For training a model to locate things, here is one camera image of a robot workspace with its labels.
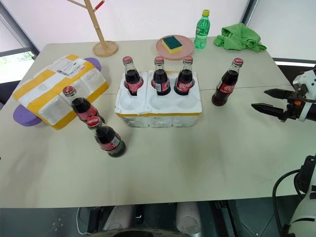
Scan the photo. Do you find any green plastic soda bottle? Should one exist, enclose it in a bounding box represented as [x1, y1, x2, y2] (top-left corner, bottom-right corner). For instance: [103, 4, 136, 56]
[194, 9, 212, 49]

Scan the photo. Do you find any glass cola bottle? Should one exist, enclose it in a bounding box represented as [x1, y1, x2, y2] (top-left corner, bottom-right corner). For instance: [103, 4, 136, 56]
[174, 56, 195, 96]
[86, 116, 127, 158]
[211, 58, 245, 107]
[122, 56, 145, 97]
[62, 85, 106, 124]
[151, 56, 171, 97]

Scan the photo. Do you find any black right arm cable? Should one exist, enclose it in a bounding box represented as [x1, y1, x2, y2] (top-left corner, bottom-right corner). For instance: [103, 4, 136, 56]
[272, 169, 302, 237]

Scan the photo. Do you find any green cloth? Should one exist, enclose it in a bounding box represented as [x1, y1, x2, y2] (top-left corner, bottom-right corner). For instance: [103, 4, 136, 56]
[213, 23, 268, 53]

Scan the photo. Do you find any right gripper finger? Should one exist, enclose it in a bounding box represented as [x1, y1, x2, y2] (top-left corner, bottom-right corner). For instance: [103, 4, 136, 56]
[263, 88, 296, 100]
[251, 103, 288, 122]

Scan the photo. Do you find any white foam bottle tray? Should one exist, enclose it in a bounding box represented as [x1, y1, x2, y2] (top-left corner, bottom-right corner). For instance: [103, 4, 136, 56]
[114, 70, 203, 128]

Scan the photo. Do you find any foam lid with yellow tape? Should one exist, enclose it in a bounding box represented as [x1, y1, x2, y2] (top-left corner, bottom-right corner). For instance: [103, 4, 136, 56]
[12, 54, 110, 131]

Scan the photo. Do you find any wooden tree rack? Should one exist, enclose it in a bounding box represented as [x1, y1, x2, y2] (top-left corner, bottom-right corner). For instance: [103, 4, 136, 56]
[66, 0, 119, 58]

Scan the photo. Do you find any thin white cable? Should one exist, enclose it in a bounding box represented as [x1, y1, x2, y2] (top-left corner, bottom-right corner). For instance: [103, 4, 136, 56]
[76, 207, 92, 236]

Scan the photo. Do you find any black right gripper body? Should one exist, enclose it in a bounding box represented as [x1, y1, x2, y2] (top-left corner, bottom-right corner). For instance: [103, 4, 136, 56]
[283, 90, 306, 122]

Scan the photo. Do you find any pink plate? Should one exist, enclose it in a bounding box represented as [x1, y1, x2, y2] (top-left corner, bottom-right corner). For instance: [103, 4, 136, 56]
[155, 35, 196, 61]

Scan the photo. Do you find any yellow green sponge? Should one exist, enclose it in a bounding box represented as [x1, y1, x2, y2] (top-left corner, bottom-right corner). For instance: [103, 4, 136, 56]
[161, 36, 183, 55]

